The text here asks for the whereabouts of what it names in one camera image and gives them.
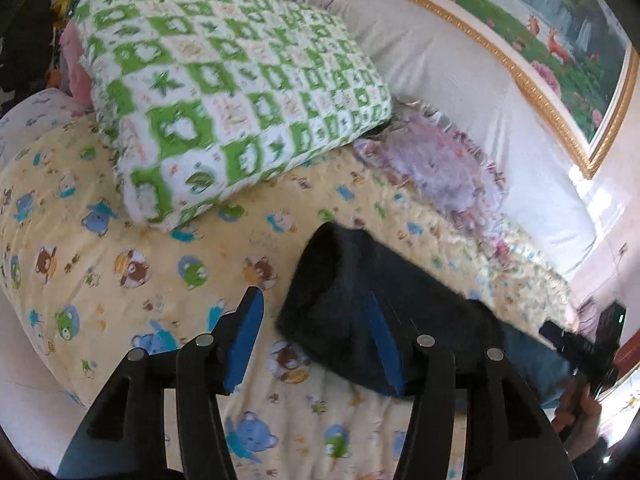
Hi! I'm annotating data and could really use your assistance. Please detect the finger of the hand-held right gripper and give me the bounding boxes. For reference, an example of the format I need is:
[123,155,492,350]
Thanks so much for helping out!
[539,320,597,367]

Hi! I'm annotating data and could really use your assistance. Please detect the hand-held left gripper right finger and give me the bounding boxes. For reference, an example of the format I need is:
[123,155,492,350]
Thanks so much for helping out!
[366,292,577,480]

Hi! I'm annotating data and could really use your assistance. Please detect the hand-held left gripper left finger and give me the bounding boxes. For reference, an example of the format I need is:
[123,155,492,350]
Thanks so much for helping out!
[56,286,265,480]

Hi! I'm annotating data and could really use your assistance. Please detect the dark pants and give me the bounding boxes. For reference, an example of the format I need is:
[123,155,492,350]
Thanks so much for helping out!
[276,222,576,407]

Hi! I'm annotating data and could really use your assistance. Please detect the person's right hand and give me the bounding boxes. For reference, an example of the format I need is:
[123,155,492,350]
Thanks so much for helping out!
[552,377,607,457]

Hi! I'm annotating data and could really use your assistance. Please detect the yellow bear printed blanket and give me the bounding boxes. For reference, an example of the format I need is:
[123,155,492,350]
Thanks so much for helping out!
[0,110,576,480]

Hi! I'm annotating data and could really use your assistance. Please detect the purple floral cloth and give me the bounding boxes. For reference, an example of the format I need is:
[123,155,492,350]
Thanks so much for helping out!
[354,104,508,233]

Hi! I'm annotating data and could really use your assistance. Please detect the green checked white pillow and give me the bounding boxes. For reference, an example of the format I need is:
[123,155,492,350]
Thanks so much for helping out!
[76,0,394,234]

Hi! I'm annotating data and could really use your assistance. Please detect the white padded headboard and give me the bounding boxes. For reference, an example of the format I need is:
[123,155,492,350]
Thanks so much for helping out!
[298,0,599,282]

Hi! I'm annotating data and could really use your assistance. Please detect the white printed pillow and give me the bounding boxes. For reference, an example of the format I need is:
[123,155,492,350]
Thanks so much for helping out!
[0,88,87,173]

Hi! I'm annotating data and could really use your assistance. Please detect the gold framed landscape painting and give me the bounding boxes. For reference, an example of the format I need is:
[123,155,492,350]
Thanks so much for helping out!
[187,0,640,180]

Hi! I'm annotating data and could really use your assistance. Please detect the dark cloth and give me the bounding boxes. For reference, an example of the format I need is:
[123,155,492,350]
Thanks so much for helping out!
[0,0,57,97]

